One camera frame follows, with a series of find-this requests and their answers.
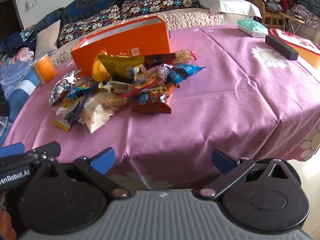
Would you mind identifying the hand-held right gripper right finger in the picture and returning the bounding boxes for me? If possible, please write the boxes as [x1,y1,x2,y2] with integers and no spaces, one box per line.
[199,149,292,200]

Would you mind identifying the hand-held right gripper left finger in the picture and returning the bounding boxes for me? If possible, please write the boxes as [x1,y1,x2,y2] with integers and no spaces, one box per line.
[37,147,131,201]

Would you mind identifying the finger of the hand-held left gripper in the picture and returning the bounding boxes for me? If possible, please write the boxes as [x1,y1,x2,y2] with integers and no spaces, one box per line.
[0,142,25,157]
[24,141,61,159]

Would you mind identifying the yellow white snack packet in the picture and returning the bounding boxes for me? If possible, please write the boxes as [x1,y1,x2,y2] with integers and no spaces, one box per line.
[52,97,85,132]

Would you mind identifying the white clear bread packet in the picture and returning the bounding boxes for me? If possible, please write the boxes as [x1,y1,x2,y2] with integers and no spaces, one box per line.
[79,91,129,133]

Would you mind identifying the silver snack packet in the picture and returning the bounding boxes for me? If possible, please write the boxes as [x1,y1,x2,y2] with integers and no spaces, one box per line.
[49,70,82,105]

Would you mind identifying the blue orange snack packet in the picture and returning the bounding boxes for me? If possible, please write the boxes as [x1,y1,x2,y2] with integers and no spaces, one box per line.
[67,76,99,98]

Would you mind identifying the cream biscuit packet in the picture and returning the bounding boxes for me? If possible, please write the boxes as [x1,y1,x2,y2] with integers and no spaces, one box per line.
[100,80,133,95]

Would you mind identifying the brown chocolate cookie packet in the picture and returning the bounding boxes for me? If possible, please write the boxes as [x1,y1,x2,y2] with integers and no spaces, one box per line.
[131,84,177,115]

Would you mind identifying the yellow orange clear packet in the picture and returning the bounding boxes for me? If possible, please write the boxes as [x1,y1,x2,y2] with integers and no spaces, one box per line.
[92,55,111,83]

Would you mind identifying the red clear cracker packet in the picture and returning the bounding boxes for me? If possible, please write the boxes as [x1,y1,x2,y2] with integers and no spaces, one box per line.
[130,65,172,93]

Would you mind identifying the blue cookie packet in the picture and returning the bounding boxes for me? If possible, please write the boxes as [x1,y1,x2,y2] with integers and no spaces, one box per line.
[167,64,206,83]

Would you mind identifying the clear biscuit packet red ends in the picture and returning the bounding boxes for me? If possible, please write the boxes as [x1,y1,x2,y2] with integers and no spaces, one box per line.
[172,51,197,64]

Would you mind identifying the dark brown bar wrapper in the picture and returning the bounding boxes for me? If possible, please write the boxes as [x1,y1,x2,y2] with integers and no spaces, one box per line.
[144,53,177,67]

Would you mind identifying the orange cardboard box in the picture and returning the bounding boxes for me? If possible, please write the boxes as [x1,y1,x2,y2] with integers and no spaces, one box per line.
[71,16,171,77]

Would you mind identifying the blue white striped cloth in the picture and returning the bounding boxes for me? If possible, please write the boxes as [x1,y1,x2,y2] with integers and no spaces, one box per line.
[0,62,40,120]

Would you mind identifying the purple floral tablecloth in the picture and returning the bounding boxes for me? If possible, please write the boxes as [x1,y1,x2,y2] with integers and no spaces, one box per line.
[4,25,320,190]

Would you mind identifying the orange cylindrical can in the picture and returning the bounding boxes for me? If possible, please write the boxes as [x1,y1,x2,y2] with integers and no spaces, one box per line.
[31,54,57,85]

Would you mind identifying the pile of clothes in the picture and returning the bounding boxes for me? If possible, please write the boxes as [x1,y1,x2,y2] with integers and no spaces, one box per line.
[0,29,35,63]

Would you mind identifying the beige pillow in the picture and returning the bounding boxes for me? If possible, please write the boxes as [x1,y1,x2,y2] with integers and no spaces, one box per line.
[34,19,61,60]

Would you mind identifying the floral daisy cushion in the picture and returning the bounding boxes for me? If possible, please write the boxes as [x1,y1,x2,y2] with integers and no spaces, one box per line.
[121,0,200,20]
[59,5,123,47]

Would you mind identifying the long black box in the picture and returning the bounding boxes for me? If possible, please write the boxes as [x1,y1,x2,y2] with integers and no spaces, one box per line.
[265,35,299,60]

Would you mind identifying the teal tissue pack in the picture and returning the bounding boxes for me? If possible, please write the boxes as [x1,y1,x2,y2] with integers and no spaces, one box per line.
[237,17,269,38]

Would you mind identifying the red white flat box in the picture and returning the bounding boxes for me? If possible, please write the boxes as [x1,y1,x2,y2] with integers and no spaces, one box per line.
[269,28,320,70]

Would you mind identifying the wooden chair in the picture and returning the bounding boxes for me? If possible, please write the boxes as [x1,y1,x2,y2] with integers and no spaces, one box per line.
[236,0,305,32]

